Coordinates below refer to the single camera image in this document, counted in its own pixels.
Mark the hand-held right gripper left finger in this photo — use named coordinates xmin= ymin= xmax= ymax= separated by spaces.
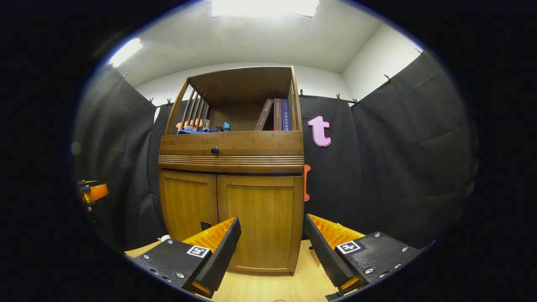
xmin=132 ymin=216 xmax=242 ymax=299

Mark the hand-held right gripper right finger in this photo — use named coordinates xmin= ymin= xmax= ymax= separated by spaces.
xmin=303 ymin=213 xmax=422 ymax=301

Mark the wooden cabinet door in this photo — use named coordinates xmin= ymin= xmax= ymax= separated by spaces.
xmin=159 ymin=170 xmax=219 ymax=242
xmin=217 ymin=174 xmax=304 ymax=276

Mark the wooden double-door shoe cabinet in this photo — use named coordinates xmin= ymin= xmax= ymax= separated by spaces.
xmin=158 ymin=66 xmax=305 ymax=276

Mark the black backdrop cloth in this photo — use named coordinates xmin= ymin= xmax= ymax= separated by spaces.
xmin=76 ymin=50 xmax=479 ymax=252

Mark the small ceiling light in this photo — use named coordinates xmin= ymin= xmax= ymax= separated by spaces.
xmin=108 ymin=38 xmax=143 ymax=68

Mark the leaning dark brown book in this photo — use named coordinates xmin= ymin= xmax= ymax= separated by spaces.
xmin=254 ymin=99 xmax=274 ymax=131

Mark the large ceiling light panel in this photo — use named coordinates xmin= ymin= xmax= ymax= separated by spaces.
xmin=212 ymin=0 xmax=319 ymax=18

